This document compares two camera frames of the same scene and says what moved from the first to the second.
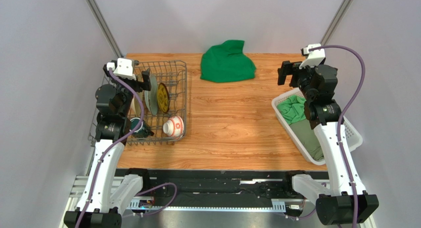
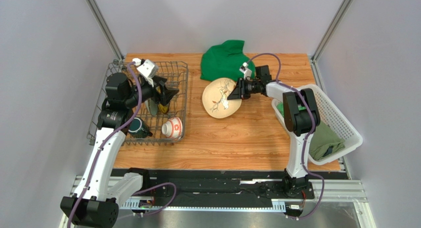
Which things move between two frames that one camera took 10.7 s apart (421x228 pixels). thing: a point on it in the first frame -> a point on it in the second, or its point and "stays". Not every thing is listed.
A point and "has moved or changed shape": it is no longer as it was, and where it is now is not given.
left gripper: [139, 86] -> [167, 94]
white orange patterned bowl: [174, 126] stays
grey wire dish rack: [165, 105] stays
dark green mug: [140, 131] stays
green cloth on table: [224, 63] stays
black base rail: [216, 187] stays
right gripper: [292, 73] -> [243, 89]
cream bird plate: [135, 104] has moved or changed shape
